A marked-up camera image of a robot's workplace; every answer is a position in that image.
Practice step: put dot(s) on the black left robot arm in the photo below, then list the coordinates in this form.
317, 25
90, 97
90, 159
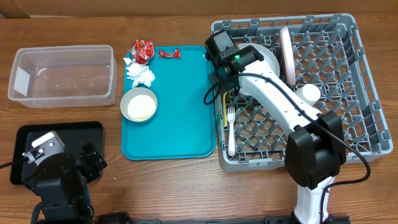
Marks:
61, 180

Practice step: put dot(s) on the white crumpled napkin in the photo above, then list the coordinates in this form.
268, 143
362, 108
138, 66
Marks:
140, 74

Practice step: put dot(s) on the teal plastic tray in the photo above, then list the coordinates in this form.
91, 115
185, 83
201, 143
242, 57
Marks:
182, 126

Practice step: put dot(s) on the clear plastic bin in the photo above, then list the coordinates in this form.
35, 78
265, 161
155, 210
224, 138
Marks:
64, 76

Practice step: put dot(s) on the white round plate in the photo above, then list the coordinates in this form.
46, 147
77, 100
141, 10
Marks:
269, 57

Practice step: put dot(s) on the black tray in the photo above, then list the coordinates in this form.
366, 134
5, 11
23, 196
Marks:
72, 134

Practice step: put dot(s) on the small red sauce packet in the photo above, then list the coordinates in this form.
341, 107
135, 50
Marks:
174, 54

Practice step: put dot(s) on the pink round plate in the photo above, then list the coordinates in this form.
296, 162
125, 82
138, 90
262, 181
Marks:
287, 55

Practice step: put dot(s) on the grey dishwasher rack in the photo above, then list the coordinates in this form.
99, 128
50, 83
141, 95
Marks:
328, 53

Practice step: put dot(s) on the white plastic fork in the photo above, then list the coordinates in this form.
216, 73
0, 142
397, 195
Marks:
231, 142

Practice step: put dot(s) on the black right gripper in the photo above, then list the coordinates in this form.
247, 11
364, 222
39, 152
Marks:
225, 85

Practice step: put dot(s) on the red crumpled snack wrapper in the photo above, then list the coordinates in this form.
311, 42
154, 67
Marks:
142, 51

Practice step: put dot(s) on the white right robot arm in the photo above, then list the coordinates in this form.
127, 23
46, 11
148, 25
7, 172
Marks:
314, 151

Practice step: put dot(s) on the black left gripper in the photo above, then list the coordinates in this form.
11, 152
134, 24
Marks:
90, 170

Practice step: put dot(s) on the grey bowl of rice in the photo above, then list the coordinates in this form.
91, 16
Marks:
138, 104

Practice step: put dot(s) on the yellow plastic spoon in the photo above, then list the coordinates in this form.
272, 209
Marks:
224, 111

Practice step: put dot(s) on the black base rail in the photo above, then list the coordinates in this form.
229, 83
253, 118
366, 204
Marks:
124, 218

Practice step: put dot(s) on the white plastic cup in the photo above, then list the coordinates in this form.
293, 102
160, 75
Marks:
309, 93

